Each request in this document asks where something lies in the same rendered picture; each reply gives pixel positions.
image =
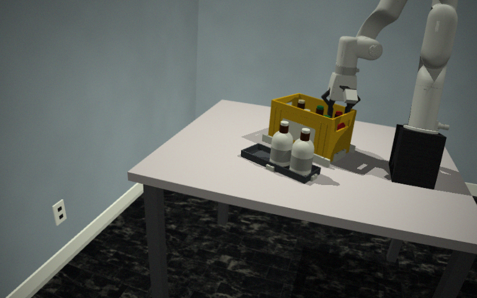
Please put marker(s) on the white bottle with grey label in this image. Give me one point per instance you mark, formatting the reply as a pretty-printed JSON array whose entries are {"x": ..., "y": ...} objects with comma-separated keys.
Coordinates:
[
  {"x": 281, "y": 146},
  {"x": 302, "y": 154}
]

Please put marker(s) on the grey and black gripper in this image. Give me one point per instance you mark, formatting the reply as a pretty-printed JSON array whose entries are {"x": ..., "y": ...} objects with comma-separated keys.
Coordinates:
[{"x": 335, "y": 93}]

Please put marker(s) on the red bottle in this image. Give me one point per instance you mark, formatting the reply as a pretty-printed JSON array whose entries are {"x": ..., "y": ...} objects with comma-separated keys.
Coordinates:
[{"x": 342, "y": 125}]

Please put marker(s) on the yellow crate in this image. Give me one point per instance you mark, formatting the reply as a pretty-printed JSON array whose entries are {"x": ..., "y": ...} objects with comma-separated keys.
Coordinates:
[{"x": 324, "y": 135}]

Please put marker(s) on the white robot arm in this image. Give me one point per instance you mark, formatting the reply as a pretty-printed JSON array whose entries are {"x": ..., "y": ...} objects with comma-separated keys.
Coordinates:
[{"x": 436, "y": 51}]

